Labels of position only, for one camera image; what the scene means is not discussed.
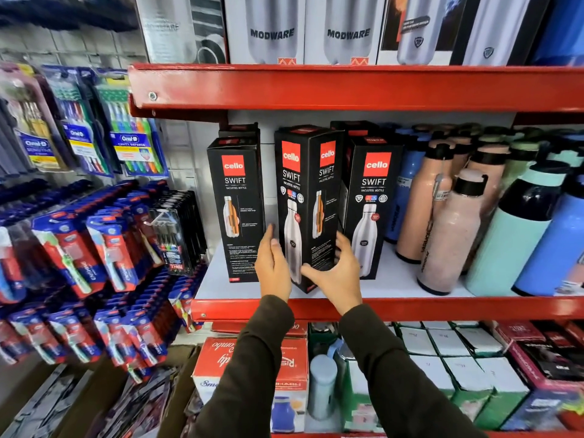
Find red and white carton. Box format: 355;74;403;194
191;337;310;434

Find rows of red toothbrush packets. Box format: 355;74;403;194
0;179;209;384

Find blue bottle black cap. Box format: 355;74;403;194
384;136;432;245

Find person's right hand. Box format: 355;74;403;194
301;231;363;316

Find person's left forearm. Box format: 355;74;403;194
189;295;296;438

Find blue toothbrush multipack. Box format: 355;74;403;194
42;65;114;178

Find yellow toothbrush pack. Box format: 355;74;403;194
0;63;70;173

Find red metal shelf rack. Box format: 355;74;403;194
127;63;584;438

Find flat red box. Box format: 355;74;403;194
211;320;309;339

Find black silver bottle box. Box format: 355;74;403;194
449;0;554;67

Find light blue bottle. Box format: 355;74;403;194
511;174;584;297

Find group of green white boxes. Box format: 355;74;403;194
339;321;531;433

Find group of maroon boxes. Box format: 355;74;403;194
485;319;584;432

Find person's left hand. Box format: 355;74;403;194
255;224;293;303

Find grey striped box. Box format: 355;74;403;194
134;0;228;64

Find person's right forearm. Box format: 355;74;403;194
339;304;488;438

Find pile of dark packets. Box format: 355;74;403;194
0;364;183;438

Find green toothbrush multipack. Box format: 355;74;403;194
93;68;170;179

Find row of dark blue packets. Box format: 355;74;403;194
0;0;138;33

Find row of black toothbrush packs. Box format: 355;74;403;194
147;190;209;276

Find brown cardboard box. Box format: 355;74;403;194
55;345;202;438

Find blue box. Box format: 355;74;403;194
530;0;584;67

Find row of bottles behind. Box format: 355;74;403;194
381;122;584;196

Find white steel bottle box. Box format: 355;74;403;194
304;0;389;66
223;0;307;65

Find mint and black bottle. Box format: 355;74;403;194
465;160;572;297

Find grey bottle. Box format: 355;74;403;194
308;354;339;421

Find black orange bottle box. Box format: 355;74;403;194
377;0;467;66

